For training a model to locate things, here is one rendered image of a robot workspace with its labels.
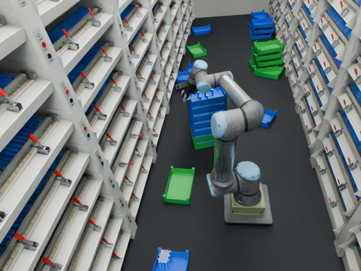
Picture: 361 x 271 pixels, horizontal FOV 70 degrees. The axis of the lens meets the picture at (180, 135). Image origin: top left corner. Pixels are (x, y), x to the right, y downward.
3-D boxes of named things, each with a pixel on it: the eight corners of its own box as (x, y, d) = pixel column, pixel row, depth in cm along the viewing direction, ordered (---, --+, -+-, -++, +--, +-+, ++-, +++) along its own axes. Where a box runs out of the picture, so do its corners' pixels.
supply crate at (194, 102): (219, 87, 222) (219, 79, 216) (226, 101, 207) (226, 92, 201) (185, 94, 221) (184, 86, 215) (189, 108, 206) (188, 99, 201)
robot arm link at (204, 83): (215, 83, 162) (210, 68, 168) (197, 86, 162) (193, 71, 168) (214, 92, 170) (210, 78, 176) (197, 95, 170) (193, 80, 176)
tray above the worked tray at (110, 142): (137, 105, 189) (138, 90, 179) (109, 170, 146) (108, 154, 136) (109, 99, 189) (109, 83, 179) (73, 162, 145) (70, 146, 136)
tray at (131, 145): (143, 126, 202) (143, 116, 196) (118, 191, 159) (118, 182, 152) (117, 120, 202) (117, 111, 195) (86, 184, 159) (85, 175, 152)
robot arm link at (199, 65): (196, 68, 166) (193, 57, 171) (190, 81, 176) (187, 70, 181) (210, 69, 169) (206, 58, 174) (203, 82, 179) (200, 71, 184)
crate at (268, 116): (275, 116, 258) (276, 110, 253) (267, 128, 247) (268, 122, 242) (248, 108, 273) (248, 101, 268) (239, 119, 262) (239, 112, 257)
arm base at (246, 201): (256, 183, 188) (257, 173, 182) (265, 204, 173) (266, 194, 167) (230, 186, 188) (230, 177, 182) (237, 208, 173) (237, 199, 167)
